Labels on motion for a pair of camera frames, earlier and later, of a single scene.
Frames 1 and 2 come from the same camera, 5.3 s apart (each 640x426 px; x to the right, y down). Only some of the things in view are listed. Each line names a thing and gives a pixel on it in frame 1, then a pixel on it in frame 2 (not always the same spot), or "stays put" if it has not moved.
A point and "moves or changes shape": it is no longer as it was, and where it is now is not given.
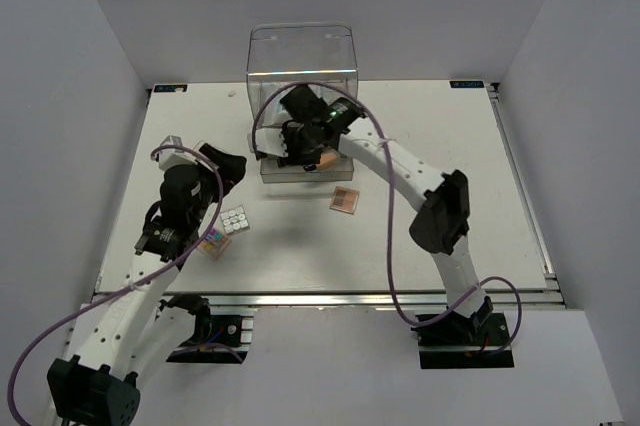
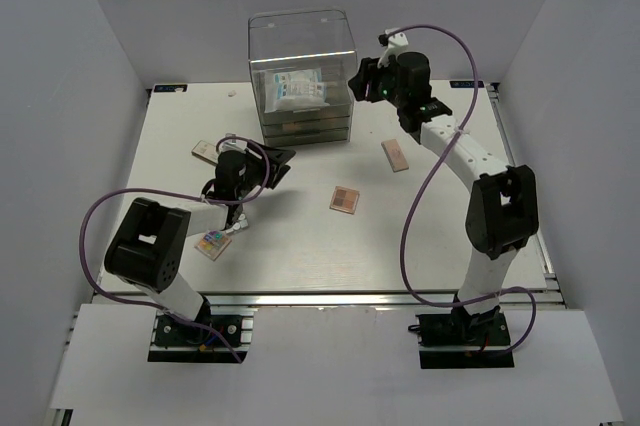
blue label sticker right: [467, 84] stays put
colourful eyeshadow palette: [215, 243] stays put
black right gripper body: [300, 146] → [373, 94]
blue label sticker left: [158, 88] stays put
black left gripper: [230, 166] → [280, 157]
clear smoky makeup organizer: [281, 57] moves or changes shape
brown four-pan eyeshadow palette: [344, 199] stays put
